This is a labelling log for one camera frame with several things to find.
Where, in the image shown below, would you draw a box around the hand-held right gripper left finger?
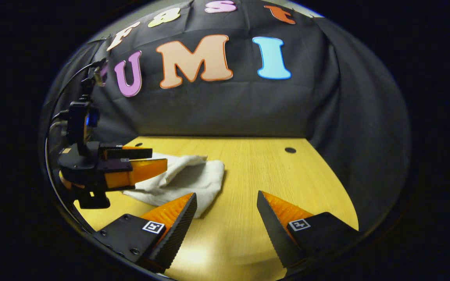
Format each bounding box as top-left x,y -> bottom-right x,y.
92,192 -> 197,274

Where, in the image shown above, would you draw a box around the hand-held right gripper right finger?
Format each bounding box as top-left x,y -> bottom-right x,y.
256,190 -> 361,269

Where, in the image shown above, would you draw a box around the white jeans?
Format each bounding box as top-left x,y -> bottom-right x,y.
123,153 -> 225,219

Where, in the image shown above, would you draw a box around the black backdrop cloth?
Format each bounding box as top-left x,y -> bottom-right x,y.
41,0 -> 412,231

